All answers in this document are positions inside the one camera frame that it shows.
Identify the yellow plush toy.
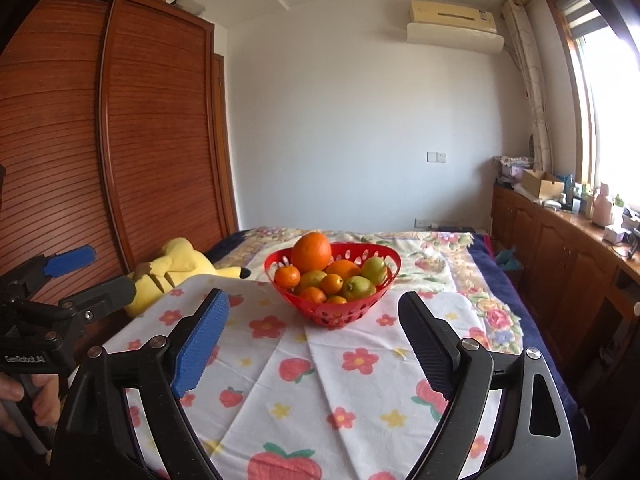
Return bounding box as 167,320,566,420
122,238,252,318

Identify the white air deflector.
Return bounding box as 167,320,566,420
406,21,505,56

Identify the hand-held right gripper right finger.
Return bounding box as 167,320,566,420
397,290,581,480

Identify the wooden slatted wardrobe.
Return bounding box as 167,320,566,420
0,0,240,376

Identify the large orange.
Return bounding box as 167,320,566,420
292,230,333,274
325,259,362,281

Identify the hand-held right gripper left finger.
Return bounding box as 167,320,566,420
50,287,232,480

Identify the wooden framed window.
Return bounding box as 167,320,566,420
545,0,640,221

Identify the patterned white curtain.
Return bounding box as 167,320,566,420
501,0,553,173

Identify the beige wall air conditioner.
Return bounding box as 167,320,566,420
410,0,497,36

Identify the red perforated plastic basket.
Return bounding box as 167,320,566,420
264,242,402,329

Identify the person's left hand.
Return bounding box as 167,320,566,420
0,374,64,436

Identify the white flower-print tablecloth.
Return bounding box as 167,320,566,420
100,272,506,480

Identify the yellow-green lemon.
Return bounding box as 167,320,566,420
340,275,377,301
294,270,328,295
361,256,390,286

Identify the folded patterned cloth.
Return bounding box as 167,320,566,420
492,155,535,171

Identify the low wooden cabinet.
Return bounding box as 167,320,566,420
491,182,640,401

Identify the open cardboard box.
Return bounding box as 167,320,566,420
521,169,565,201

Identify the floral bed cover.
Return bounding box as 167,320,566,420
207,226,593,461

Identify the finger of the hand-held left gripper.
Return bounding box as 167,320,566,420
0,245,97,297
50,275,137,333

